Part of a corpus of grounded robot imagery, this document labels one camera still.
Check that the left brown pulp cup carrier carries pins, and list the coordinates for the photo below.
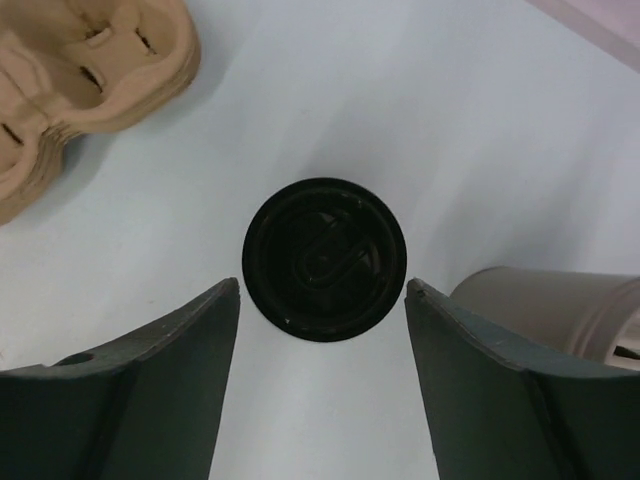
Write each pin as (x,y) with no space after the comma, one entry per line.
(72,68)

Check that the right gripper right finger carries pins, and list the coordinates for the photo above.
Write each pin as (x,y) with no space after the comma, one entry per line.
(500,406)

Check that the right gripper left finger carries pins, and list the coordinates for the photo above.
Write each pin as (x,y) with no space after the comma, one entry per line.
(146,405)

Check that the middle black coffee cup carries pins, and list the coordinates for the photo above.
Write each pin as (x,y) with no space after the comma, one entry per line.
(324,259)

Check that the grey straw holder cup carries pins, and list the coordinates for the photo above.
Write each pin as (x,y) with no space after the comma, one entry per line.
(593,316)

